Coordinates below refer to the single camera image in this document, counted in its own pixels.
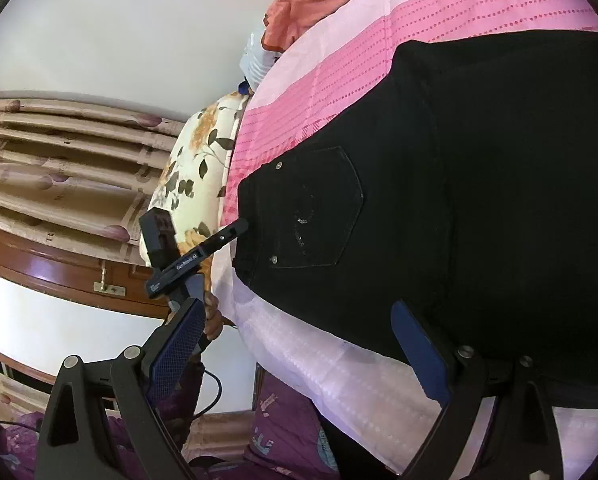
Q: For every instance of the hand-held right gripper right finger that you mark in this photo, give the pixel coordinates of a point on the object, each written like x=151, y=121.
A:
x=419, y=352

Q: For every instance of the brass door latch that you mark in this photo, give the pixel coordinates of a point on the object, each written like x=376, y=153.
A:
x=110, y=287

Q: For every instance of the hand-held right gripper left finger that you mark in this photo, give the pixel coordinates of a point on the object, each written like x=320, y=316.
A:
x=179, y=347

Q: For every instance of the orange checked quilt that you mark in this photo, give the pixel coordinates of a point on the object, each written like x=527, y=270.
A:
x=304, y=15

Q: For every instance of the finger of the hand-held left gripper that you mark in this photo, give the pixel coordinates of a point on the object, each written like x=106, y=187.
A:
x=226, y=237

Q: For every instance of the black pants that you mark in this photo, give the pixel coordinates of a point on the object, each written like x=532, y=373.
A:
x=454, y=185

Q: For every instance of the person's purple printed garment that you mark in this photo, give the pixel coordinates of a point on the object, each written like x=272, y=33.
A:
x=289, y=425

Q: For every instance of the floral pillow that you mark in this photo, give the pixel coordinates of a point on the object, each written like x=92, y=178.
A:
x=199, y=145

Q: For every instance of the white and blue cloth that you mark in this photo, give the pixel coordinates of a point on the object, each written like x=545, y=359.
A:
x=256, y=62

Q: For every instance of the person's left hand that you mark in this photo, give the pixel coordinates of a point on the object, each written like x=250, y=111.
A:
x=212, y=316

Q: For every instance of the brown wooden door frame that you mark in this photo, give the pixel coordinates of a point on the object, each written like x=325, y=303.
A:
x=54, y=270

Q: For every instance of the pink striped bedsheet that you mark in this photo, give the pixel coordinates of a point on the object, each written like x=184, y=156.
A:
x=329, y=85

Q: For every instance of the beige floral curtain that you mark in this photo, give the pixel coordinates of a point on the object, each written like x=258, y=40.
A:
x=54, y=160

